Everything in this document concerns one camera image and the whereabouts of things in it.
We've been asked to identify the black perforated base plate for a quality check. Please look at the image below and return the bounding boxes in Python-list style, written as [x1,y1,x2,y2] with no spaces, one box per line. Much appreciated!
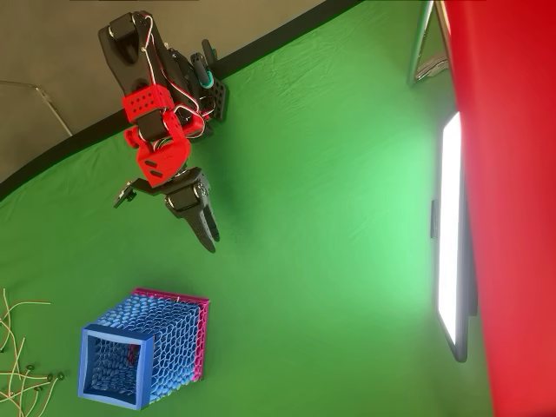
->
[197,80,229,125]

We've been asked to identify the black clamp with teal ring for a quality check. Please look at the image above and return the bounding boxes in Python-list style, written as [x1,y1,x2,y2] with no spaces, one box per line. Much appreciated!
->
[189,38,217,91]

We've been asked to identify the chrome tube stand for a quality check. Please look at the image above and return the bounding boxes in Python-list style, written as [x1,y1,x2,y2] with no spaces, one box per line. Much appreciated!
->
[406,0,451,87]

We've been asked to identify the green table cloth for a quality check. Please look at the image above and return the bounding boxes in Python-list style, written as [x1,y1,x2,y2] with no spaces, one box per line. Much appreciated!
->
[0,0,496,417]

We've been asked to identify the red plastic holder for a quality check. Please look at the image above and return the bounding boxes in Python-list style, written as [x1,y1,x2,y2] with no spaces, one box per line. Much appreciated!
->
[442,0,556,417]

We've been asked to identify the red white servo cable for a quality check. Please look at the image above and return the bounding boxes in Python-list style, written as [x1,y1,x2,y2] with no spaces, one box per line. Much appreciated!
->
[141,15,209,131]

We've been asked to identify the blue and pink lattice basket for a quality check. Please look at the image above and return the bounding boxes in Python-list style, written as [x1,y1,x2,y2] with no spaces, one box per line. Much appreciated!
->
[77,286,210,412]

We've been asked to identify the black flat light panel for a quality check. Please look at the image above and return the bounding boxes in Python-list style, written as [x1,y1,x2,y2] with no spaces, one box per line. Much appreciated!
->
[429,110,479,364]

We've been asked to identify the small camera board on mount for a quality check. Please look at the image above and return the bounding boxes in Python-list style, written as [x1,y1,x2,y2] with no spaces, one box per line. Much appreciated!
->
[113,177,169,209]

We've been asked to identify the chrome chair leg frame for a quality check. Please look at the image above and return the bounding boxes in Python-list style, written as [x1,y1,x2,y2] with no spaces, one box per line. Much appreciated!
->
[0,80,74,137]

